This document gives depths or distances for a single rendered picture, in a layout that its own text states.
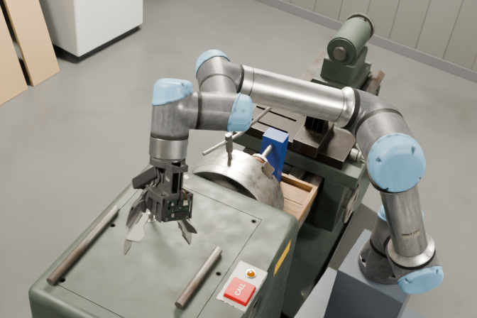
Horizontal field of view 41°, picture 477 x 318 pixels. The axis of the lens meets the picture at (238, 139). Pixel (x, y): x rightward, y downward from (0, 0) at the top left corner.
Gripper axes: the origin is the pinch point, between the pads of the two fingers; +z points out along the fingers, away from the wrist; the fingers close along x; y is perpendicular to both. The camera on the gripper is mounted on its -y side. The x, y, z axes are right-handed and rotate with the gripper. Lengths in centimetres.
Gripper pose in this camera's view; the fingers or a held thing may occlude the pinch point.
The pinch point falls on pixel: (155, 248)
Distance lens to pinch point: 135.7
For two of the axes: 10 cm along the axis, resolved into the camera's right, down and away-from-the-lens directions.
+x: 8.2, -0.5, 5.7
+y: 5.6, 2.3, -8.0
